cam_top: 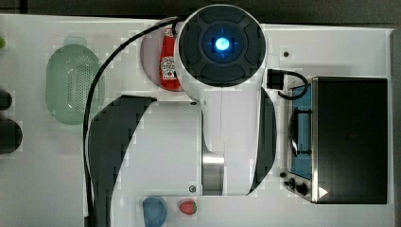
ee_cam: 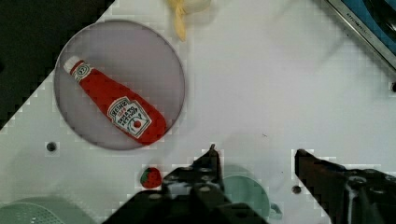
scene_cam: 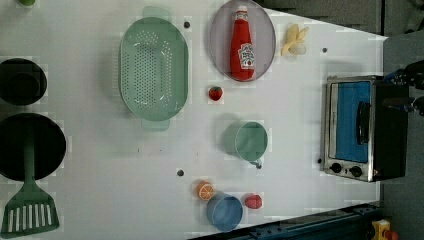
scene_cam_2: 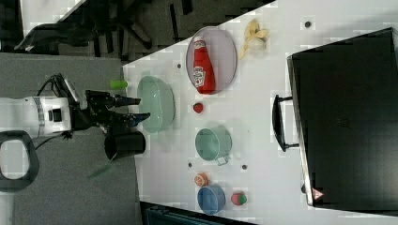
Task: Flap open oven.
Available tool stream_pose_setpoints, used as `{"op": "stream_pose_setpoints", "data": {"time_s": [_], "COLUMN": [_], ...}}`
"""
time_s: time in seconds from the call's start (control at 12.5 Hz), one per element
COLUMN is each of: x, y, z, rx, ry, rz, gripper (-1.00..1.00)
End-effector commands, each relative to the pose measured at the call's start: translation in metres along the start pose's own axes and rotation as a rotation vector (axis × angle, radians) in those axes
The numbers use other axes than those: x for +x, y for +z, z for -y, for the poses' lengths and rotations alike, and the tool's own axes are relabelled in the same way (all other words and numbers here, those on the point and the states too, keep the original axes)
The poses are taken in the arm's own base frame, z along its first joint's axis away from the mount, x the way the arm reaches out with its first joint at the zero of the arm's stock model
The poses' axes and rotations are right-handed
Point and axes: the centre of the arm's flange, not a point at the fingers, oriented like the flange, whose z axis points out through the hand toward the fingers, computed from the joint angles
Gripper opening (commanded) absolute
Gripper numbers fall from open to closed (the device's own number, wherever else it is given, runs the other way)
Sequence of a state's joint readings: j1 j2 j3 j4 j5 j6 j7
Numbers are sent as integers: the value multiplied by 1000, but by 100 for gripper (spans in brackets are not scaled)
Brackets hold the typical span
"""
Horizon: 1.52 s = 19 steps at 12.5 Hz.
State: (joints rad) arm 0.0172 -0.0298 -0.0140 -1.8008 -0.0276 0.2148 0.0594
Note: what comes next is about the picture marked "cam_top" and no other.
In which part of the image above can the black toaster oven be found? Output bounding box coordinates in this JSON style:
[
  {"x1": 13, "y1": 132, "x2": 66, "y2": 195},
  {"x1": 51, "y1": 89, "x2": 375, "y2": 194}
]
[{"x1": 284, "y1": 77, "x2": 389, "y2": 204}]

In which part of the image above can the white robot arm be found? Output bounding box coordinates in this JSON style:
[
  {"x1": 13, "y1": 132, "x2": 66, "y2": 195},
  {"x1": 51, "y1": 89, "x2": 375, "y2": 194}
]
[{"x1": 86, "y1": 5, "x2": 276, "y2": 227}]

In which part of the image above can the red ketchup bottle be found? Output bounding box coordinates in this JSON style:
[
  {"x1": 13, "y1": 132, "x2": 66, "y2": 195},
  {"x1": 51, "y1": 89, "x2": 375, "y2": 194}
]
[{"x1": 159, "y1": 26, "x2": 181, "y2": 91}]

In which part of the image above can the grey round plate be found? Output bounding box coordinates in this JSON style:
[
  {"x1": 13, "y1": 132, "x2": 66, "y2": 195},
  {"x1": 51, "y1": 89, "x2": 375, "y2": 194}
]
[{"x1": 140, "y1": 25, "x2": 183, "y2": 92}]

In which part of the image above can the red strawberry near blue cup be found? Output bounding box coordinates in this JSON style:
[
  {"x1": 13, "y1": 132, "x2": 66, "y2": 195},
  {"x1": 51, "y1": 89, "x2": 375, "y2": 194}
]
[{"x1": 179, "y1": 201, "x2": 197, "y2": 216}]

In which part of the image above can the blue cup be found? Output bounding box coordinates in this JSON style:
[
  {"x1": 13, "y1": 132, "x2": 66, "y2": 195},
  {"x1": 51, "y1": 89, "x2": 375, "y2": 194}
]
[{"x1": 143, "y1": 197, "x2": 167, "y2": 227}]

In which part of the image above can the green perforated colander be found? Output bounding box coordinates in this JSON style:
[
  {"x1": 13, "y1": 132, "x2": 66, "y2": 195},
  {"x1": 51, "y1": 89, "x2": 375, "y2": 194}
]
[{"x1": 45, "y1": 37, "x2": 100, "y2": 125}]

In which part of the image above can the large black pan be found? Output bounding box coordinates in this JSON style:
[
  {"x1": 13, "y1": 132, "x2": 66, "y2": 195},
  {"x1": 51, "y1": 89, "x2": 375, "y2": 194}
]
[{"x1": 0, "y1": 119, "x2": 23, "y2": 154}]

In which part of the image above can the small black pot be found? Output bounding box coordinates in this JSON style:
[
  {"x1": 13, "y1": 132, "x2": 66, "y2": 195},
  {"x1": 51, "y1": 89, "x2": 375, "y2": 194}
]
[{"x1": 0, "y1": 90, "x2": 12, "y2": 111}]

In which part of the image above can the green cylinder at table edge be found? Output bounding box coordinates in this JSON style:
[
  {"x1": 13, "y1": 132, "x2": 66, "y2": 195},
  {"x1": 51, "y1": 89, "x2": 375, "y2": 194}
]
[{"x1": 0, "y1": 37, "x2": 7, "y2": 49}]

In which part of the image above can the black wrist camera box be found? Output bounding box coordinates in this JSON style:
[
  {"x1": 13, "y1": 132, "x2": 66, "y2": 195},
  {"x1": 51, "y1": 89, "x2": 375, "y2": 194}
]
[{"x1": 267, "y1": 69, "x2": 308, "y2": 100}]

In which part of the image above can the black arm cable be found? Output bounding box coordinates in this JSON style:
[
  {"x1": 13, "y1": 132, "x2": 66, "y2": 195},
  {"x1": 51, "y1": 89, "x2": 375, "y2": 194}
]
[{"x1": 82, "y1": 16, "x2": 185, "y2": 227}]

